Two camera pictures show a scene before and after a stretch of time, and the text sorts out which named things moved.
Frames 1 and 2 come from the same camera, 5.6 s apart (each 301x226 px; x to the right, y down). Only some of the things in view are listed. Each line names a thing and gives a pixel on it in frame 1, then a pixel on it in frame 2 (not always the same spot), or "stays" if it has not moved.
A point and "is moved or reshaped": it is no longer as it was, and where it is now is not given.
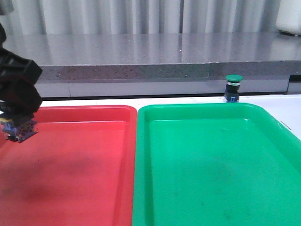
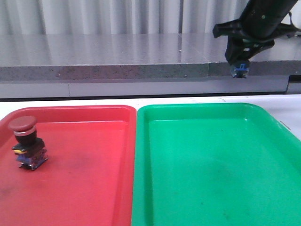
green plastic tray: (214, 164) stays
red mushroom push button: (19, 131) is moved or reshaped
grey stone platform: (162, 65) stays
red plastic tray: (78, 170) stays
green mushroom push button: (232, 87) -> (241, 72)
